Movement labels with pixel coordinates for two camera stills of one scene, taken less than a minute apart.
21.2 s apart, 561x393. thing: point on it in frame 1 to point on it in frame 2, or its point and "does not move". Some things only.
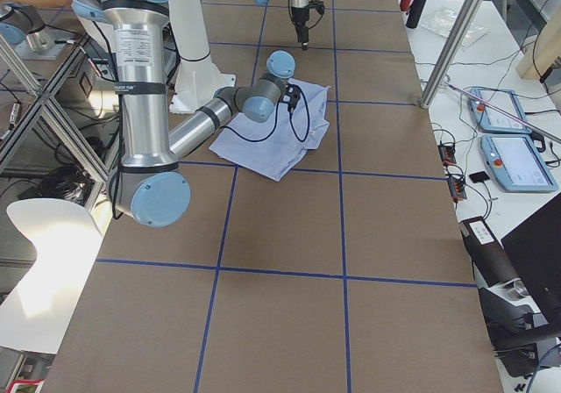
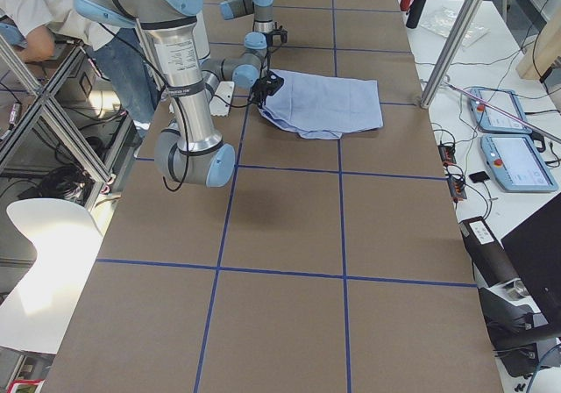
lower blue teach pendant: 516,163 does not move
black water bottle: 417,6 does not move
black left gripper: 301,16 to 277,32
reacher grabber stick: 536,129 does not move
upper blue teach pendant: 489,120 does not move
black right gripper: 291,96 to 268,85
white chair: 34,316 does not move
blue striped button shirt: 273,146 to 323,107
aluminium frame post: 458,39 does not move
